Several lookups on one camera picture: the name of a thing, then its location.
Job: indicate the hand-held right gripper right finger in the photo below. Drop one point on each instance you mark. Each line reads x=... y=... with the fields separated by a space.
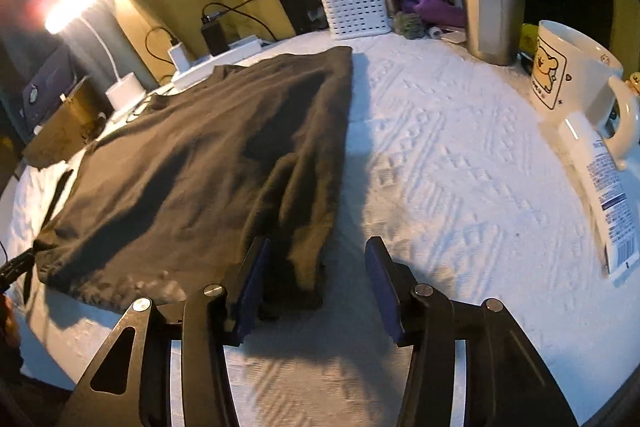
x=382 y=287

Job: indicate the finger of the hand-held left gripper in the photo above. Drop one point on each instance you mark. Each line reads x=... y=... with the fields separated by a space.
x=15 y=269

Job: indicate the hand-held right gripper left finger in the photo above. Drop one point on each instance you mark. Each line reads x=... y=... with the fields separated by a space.
x=252 y=287

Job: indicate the dark olive t-shirt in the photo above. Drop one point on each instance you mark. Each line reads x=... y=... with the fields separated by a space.
x=200 y=157

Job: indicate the white textured bedspread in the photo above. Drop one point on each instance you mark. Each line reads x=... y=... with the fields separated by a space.
x=450 y=157

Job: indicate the brown cardboard box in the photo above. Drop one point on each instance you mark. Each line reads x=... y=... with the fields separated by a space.
x=65 y=127

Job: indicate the white desk lamp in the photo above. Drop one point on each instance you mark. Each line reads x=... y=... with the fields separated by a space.
x=125 y=92

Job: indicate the white power strip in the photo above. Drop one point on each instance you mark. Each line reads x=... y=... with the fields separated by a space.
x=200 y=72

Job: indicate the white charger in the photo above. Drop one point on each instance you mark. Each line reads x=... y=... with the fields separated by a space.
x=178 y=56

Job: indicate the white squeeze tube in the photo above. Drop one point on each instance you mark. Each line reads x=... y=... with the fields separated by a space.
x=605 y=187

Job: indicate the black charger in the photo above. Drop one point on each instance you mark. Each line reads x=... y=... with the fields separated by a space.
x=215 y=37

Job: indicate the grey fuzzy pompom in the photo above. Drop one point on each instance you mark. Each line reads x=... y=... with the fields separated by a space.
x=409 y=26

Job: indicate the white mug with bear print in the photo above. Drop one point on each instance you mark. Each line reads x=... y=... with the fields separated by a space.
x=565 y=77

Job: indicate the white plastic basket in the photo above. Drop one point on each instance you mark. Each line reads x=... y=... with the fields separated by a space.
x=355 y=7

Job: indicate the small dark jar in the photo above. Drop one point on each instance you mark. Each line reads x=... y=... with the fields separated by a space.
x=391 y=2

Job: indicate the purple cloth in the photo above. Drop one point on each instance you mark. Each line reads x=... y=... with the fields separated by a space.
x=430 y=4

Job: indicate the small yellow object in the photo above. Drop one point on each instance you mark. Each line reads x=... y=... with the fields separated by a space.
x=529 y=38

